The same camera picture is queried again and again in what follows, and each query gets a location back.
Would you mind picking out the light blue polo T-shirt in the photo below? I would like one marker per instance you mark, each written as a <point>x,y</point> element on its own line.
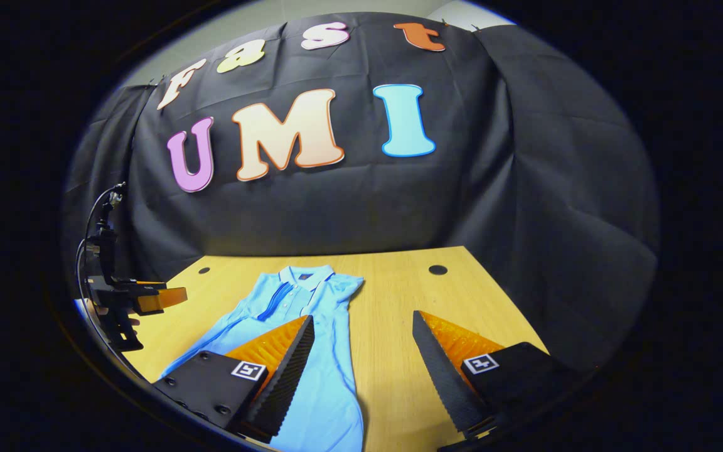
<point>330,389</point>

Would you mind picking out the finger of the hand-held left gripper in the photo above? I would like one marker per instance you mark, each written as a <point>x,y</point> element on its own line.
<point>164,300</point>

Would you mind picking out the black backdrop cloth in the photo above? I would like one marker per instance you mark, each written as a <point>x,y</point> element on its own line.
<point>361,201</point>

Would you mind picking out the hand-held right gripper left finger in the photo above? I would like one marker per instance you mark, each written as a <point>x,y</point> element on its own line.
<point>286,383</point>

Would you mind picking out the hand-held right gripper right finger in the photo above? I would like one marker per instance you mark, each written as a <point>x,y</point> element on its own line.
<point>443,376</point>

